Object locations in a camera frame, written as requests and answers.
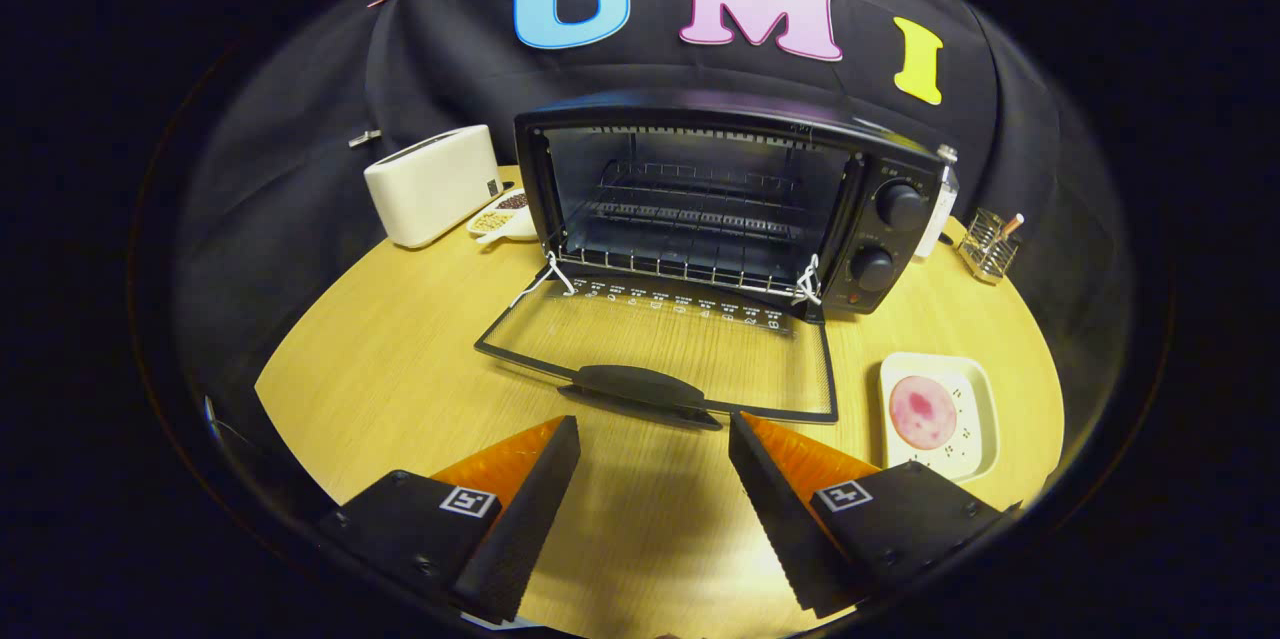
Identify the clear plastic bottle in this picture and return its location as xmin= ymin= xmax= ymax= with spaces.
xmin=912 ymin=145 xmax=959 ymax=262

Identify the white bread toaster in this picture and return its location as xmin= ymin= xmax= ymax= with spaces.
xmin=363 ymin=125 xmax=504 ymax=249

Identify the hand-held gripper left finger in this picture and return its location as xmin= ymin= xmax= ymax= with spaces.
xmin=318 ymin=415 xmax=582 ymax=625

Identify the pink ham slice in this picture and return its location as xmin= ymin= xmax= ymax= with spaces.
xmin=889 ymin=376 xmax=958 ymax=451

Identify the white divided seed dish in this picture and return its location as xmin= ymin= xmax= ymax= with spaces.
xmin=467 ymin=187 xmax=538 ymax=245

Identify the wire mesh basket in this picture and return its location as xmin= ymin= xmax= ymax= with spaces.
xmin=957 ymin=208 xmax=1023 ymax=284

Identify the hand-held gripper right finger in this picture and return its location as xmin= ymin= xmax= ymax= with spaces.
xmin=728 ymin=411 xmax=1023 ymax=620

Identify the cream square food tray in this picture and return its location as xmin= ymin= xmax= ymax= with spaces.
xmin=879 ymin=351 xmax=999 ymax=483

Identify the black toaster oven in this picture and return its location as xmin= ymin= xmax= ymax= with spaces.
xmin=474 ymin=89 xmax=946 ymax=432

